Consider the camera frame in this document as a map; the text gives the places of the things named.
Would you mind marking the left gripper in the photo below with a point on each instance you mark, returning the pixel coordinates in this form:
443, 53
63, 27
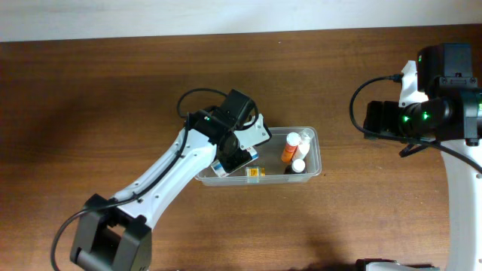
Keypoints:
233, 159

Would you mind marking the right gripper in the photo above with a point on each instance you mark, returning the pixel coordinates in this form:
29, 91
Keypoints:
376, 119

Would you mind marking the white Panadol box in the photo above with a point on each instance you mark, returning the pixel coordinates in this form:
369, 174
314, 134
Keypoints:
225, 166

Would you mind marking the small jar gold lid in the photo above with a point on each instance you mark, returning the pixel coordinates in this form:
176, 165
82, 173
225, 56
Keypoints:
254, 174

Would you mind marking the orange tube white cap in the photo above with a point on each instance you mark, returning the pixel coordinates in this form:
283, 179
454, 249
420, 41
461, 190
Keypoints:
292, 141

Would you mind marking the dark bottle white cap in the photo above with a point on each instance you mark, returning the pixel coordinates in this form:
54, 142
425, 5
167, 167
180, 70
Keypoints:
297, 166

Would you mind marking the white spray bottle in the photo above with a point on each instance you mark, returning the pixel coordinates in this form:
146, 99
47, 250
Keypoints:
306, 136

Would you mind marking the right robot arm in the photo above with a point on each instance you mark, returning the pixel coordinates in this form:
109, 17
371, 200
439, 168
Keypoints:
439, 107

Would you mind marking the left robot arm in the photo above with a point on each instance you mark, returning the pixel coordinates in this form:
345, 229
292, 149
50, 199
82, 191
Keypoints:
116, 233

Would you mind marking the clear plastic container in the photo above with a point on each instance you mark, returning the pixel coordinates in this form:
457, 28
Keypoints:
270, 158

